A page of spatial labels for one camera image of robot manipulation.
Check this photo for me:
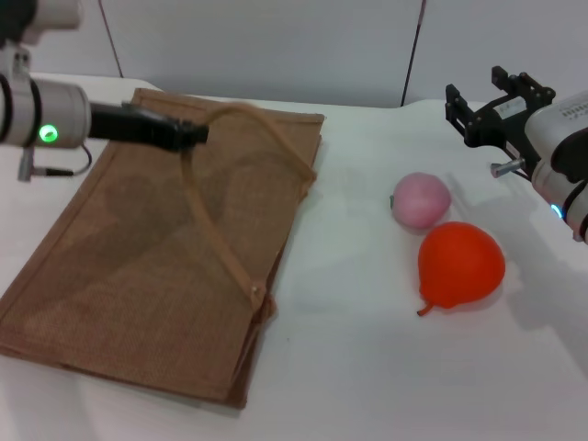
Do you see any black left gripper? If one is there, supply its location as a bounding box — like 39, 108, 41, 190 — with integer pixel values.
88, 102, 210, 151

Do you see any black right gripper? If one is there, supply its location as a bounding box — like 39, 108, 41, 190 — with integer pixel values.
444, 65, 556, 160

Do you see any pink toy peach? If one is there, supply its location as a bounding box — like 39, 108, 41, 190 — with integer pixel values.
389, 172, 452, 230

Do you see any orange toy fruit with stem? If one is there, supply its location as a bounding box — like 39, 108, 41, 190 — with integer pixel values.
415, 220, 507, 318

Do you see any brown jute handbag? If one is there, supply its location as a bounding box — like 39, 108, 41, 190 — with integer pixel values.
0, 86, 328, 411

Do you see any right wrist cable with plug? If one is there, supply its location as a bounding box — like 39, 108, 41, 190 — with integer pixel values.
490, 157, 535, 183

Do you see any wrist cable with plug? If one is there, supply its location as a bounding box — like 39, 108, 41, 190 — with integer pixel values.
490, 157, 535, 183
17, 142, 94, 183

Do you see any left wrist cable with plug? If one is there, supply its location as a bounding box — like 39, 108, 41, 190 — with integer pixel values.
17, 142, 94, 183

